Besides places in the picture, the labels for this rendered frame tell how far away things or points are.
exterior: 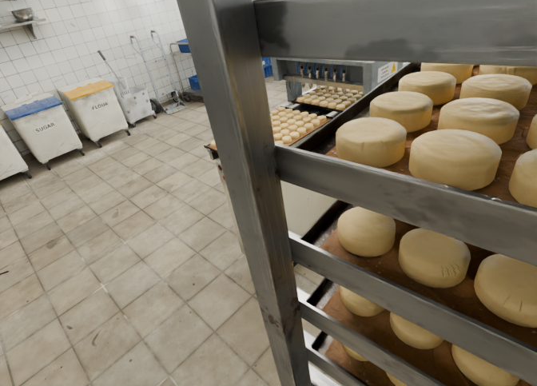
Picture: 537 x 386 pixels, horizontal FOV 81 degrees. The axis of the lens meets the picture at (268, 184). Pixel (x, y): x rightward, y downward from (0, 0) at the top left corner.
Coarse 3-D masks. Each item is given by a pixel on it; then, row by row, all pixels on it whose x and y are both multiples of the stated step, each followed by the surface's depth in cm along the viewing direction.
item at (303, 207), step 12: (228, 192) 180; (288, 192) 172; (300, 192) 179; (312, 192) 188; (228, 204) 189; (288, 204) 175; (300, 204) 183; (312, 204) 192; (324, 204) 202; (288, 216) 179; (300, 216) 187; (312, 216) 197; (288, 228) 183; (300, 228) 192; (240, 240) 203
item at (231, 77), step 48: (192, 0) 16; (240, 0) 16; (192, 48) 18; (240, 48) 17; (240, 96) 18; (240, 144) 20; (240, 192) 23; (288, 240) 27; (288, 288) 30; (288, 336) 33; (288, 384) 39
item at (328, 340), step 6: (318, 336) 39; (324, 336) 40; (330, 336) 40; (312, 342) 39; (318, 342) 40; (324, 342) 40; (330, 342) 40; (318, 348) 39; (324, 348) 39; (330, 360) 38; (348, 372) 37; (366, 384) 35
